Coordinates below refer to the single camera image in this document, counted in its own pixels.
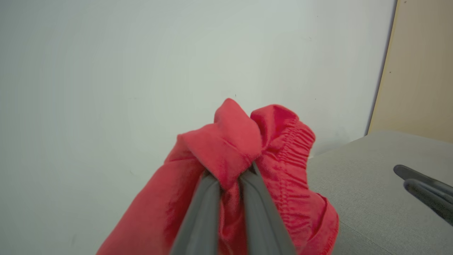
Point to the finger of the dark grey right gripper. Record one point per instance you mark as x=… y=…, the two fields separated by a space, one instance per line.
x=430 y=198
x=421 y=177

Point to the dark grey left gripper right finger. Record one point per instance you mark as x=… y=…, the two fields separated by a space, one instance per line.
x=263 y=216

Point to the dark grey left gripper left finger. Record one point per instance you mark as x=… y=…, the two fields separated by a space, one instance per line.
x=200 y=216

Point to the red basketball garment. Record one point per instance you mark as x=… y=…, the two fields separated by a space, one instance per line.
x=230 y=145

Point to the grey fabric sofa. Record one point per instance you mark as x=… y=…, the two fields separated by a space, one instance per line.
x=375 y=198

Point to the beige wooden panel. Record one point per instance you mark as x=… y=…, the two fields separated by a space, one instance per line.
x=417 y=71

